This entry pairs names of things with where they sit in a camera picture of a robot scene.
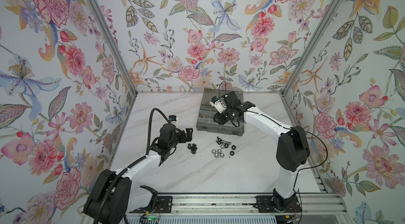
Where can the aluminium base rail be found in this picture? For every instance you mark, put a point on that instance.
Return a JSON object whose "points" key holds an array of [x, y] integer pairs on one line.
{"points": [[182, 204]]}

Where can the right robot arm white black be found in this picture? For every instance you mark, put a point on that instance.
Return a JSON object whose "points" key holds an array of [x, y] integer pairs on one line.
{"points": [[292, 144]]}

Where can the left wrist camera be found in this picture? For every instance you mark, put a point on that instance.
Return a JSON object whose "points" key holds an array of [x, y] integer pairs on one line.
{"points": [[173, 119]]}

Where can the left aluminium corner post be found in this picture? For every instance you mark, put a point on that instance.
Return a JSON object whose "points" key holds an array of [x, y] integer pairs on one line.
{"points": [[109, 39]]}

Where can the grey plastic organizer box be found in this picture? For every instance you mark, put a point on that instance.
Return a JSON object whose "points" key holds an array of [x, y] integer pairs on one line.
{"points": [[213, 115]]}

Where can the black bolts cluster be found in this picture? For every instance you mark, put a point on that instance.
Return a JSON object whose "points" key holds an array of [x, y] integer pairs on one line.
{"points": [[192, 148]]}

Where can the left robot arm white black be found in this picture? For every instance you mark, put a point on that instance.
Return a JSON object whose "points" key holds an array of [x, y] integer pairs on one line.
{"points": [[119, 192]]}

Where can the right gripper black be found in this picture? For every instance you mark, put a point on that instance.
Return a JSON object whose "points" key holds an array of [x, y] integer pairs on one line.
{"points": [[219, 119]]}

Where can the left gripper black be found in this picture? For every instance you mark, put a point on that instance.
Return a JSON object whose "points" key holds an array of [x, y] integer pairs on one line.
{"points": [[183, 138]]}

